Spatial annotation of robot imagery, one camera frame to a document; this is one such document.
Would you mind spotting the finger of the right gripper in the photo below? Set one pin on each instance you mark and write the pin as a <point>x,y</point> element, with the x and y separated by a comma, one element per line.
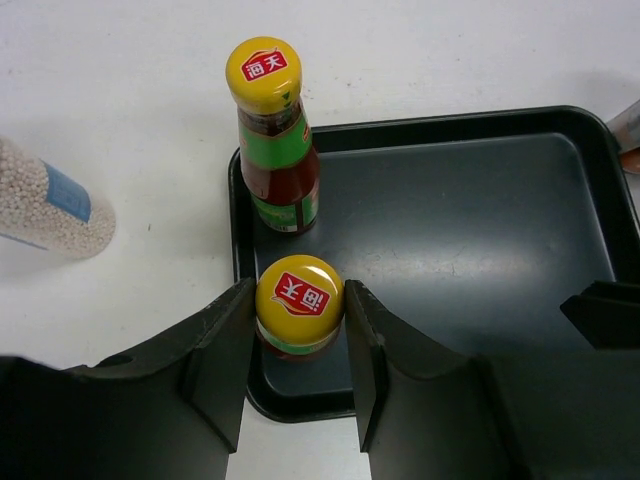
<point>606,314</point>

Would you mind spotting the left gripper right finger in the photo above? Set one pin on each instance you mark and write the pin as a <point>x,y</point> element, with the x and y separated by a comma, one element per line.
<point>424,411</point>

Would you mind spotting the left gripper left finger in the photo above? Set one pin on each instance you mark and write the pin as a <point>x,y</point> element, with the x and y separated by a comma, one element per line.
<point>168,408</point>

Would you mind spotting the yellow cap sauce bottle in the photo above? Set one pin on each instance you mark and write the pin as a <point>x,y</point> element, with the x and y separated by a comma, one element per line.
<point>279,163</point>
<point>299,304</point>

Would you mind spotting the white lid brown spice jar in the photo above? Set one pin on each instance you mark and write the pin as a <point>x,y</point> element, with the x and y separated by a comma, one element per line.
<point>625,129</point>

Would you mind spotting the silver lid white granule jar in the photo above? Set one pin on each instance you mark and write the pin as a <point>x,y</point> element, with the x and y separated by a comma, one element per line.
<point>43,208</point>

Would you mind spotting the black tray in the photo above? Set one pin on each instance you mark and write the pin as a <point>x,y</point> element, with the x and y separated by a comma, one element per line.
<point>472,228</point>

